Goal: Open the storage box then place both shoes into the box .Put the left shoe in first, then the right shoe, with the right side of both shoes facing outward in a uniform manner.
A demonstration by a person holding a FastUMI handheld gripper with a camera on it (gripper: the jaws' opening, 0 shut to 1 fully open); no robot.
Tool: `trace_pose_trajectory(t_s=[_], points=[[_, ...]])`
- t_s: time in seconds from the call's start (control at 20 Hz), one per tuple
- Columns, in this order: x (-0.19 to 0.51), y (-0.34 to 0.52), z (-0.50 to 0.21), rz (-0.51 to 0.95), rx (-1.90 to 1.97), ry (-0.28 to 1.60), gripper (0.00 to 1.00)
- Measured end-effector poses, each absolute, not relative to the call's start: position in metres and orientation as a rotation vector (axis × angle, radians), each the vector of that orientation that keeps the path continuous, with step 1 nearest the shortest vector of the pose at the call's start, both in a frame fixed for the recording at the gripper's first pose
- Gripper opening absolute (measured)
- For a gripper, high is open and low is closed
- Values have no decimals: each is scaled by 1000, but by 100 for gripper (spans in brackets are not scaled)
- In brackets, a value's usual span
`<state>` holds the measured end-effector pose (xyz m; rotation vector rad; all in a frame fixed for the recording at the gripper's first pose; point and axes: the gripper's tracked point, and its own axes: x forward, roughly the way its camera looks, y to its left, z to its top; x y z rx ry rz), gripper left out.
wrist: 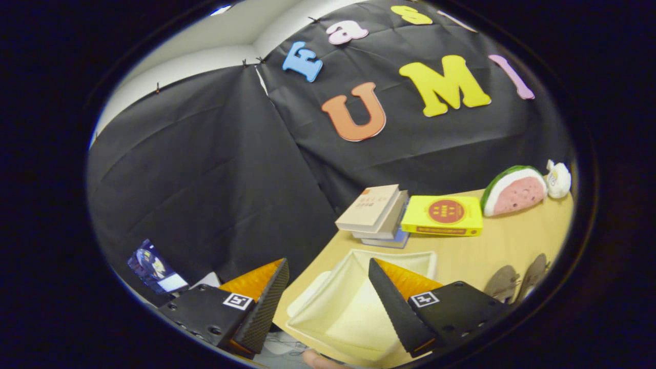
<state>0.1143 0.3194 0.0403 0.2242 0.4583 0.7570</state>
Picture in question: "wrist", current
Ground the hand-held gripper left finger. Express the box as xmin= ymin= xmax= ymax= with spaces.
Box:
xmin=158 ymin=258 xmax=290 ymax=359

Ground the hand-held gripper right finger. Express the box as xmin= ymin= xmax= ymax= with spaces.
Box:
xmin=368 ymin=258 xmax=510 ymax=358

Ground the cream fabric storage box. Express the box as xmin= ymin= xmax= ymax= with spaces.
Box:
xmin=286 ymin=249 xmax=437 ymax=362

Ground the brown fuzzy shoe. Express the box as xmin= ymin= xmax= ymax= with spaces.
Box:
xmin=515 ymin=253 xmax=550 ymax=303
xmin=484 ymin=265 xmax=521 ymax=304

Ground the white paper sheet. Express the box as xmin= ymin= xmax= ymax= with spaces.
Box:
xmin=190 ymin=272 xmax=222 ymax=290

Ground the blue book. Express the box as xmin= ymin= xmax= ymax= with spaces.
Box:
xmin=361 ymin=228 xmax=411 ymax=249

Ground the grey book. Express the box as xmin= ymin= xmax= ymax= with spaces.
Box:
xmin=352 ymin=191 xmax=409 ymax=240

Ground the beige book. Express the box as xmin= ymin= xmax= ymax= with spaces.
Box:
xmin=335 ymin=184 xmax=400 ymax=234

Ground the yellow book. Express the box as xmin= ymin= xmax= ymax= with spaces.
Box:
xmin=401 ymin=195 xmax=484 ymax=237

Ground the lit tablet screen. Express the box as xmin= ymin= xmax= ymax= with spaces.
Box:
xmin=128 ymin=239 xmax=189 ymax=294

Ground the watermelon slice plush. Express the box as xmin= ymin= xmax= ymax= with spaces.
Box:
xmin=481 ymin=165 xmax=548 ymax=217

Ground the white plush toy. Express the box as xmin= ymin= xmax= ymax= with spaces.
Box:
xmin=545 ymin=159 xmax=571 ymax=199

